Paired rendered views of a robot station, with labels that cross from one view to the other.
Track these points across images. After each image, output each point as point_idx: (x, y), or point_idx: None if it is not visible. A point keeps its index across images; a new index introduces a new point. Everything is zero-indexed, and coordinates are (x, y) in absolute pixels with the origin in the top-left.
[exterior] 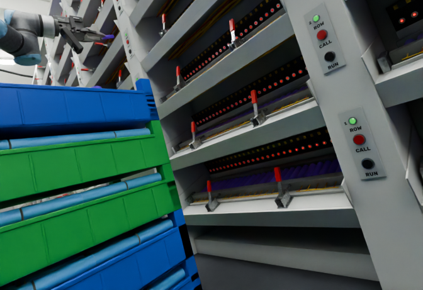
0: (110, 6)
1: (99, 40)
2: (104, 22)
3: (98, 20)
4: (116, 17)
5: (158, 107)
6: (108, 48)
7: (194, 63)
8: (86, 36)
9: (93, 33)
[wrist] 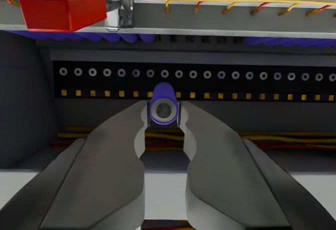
0: (13, 179)
1: (192, 105)
2: (149, 170)
3: (177, 205)
4: (175, 158)
5: None
6: None
7: None
8: (199, 217)
9: (59, 159)
